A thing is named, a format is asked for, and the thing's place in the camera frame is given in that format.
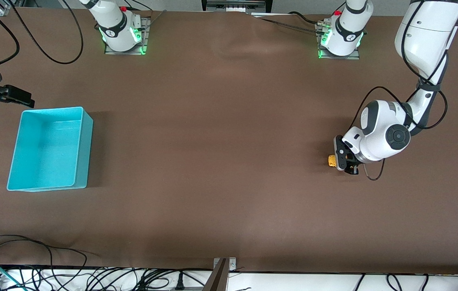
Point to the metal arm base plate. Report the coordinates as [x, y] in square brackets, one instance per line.
[340, 57]
[146, 36]

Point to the yellow beetle toy car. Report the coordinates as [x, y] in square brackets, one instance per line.
[332, 161]

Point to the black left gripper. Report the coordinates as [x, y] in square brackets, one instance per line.
[351, 165]

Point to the black metal device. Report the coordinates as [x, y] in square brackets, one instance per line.
[237, 5]

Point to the metal post bracket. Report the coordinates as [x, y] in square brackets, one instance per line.
[232, 264]

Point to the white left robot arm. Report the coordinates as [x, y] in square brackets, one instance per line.
[427, 36]

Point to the black power plug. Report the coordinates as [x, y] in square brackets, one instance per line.
[179, 283]

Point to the turquoise plastic bin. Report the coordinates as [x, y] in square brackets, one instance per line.
[51, 153]

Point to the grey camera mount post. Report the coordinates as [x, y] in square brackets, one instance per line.
[217, 279]

